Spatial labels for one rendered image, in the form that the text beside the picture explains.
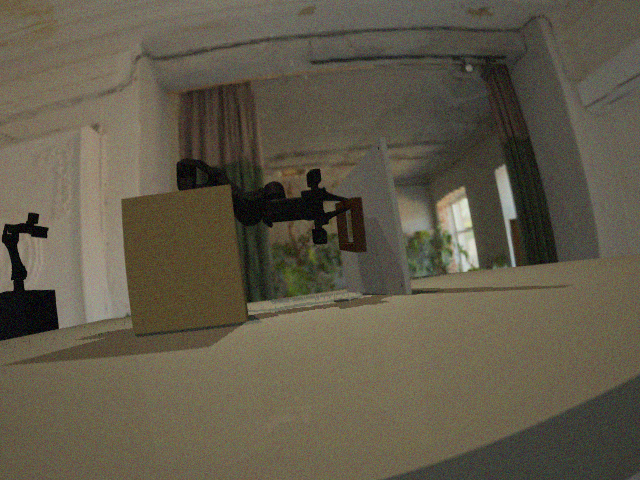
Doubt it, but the brown picture frame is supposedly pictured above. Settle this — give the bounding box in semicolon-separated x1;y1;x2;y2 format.
335;197;367;253

